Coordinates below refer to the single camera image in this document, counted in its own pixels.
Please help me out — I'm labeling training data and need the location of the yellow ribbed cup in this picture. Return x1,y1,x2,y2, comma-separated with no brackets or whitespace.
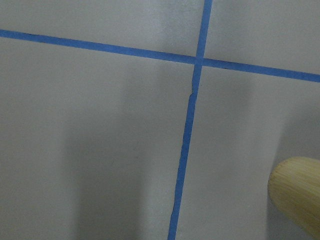
267,156,320,240

